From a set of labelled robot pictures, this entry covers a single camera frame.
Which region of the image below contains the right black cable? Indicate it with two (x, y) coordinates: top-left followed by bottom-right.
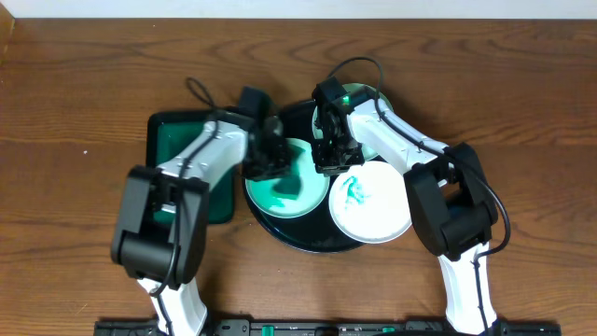
(326, 56), (512, 336)

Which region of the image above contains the white plate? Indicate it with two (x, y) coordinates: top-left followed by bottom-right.
(245, 138), (330, 219)
(328, 161), (411, 244)
(311, 82), (396, 162)

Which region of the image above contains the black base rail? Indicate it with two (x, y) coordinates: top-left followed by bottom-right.
(93, 319), (562, 336)

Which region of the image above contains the black cable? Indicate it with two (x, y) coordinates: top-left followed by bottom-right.
(326, 56), (512, 336)
(148, 77), (220, 336)

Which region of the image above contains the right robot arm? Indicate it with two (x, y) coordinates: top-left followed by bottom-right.
(312, 77), (507, 335)

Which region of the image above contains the green sponge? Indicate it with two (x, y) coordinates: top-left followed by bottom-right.
(271, 175), (302, 200)

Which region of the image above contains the round black tray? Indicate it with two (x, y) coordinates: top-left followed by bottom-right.
(243, 101), (385, 253)

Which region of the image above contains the left black cable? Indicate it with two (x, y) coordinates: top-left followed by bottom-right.
(148, 77), (220, 336)

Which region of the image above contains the black rectangular water tray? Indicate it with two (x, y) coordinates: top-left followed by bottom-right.
(146, 110), (235, 225)

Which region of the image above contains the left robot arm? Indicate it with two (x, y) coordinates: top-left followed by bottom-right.
(110, 87), (291, 335)

